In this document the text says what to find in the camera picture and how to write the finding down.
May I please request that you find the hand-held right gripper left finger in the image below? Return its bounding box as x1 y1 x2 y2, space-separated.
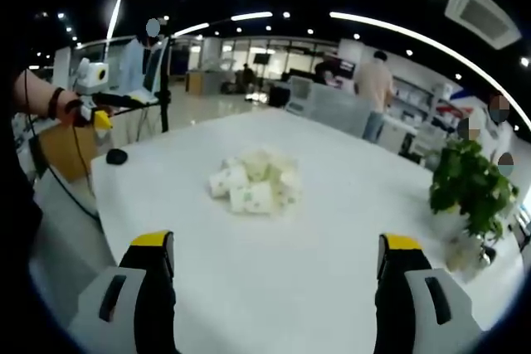
68 230 178 354

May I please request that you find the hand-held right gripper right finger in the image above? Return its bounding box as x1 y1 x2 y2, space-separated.
374 232 485 354

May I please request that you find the person's left hand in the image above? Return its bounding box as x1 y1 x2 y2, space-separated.
56 99 90 129

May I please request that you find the black computer mouse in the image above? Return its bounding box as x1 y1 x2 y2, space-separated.
105 148 129 165

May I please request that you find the dark wristband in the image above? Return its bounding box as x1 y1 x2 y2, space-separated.
46 86 66 120

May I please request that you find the brown cardboard box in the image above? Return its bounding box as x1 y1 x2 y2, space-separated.
38 124 99 183

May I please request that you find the white table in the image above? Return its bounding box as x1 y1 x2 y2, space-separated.
89 107 526 354

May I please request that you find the person's dark clothing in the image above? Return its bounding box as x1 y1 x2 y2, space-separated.
0 121 45 330

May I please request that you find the green potted plant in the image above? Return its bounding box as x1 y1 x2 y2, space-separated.
428 138 520 274

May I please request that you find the short ceiling light strip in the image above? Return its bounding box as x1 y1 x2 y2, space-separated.
230 11 274 22

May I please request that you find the white storage shelf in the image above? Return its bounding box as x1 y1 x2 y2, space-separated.
389 75 464 160

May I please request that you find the grey plastic crate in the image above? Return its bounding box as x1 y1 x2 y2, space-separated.
285 75 373 138

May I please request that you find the long curved ceiling light strip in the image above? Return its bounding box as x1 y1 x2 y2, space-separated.
329 10 531 132

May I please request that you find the ceiling air conditioner vent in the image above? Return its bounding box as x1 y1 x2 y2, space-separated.
444 0 522 51

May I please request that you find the black cable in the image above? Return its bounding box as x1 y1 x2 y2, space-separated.
22 68 101 219

